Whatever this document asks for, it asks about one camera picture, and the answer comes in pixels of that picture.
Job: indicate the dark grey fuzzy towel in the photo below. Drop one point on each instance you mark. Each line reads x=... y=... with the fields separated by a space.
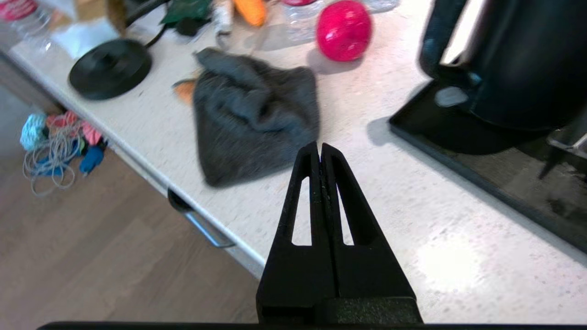
x=252 y=119

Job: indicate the black serving tray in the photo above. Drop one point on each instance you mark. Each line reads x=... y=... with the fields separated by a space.
x=504 y=183

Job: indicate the red foil ball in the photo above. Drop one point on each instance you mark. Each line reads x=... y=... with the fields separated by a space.
x=344 y=30

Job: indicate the black electric kettle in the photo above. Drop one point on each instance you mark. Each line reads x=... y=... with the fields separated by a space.
x=527 y=59

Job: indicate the white brown snack wrapper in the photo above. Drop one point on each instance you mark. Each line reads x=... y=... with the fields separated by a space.
x=223 y=16

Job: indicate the green foil packet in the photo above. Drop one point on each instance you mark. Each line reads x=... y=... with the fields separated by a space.
x=185 y=9

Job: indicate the yellow tissue pack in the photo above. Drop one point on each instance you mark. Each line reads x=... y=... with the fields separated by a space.
x=117 y=13

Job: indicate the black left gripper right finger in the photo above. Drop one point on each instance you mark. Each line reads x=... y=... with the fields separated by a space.
x=371 y=279

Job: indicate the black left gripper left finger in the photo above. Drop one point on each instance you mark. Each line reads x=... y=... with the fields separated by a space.
x=293 y=275

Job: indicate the black round kettle base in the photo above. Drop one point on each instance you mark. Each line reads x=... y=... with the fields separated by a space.
x=110 y=68

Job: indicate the clear water bottle red cap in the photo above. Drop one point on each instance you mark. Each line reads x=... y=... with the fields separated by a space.
x=300 y=23
x=18 y=9
x=383 y=4

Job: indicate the orange flat packet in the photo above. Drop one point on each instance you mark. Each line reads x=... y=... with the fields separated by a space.
x=185 y=91

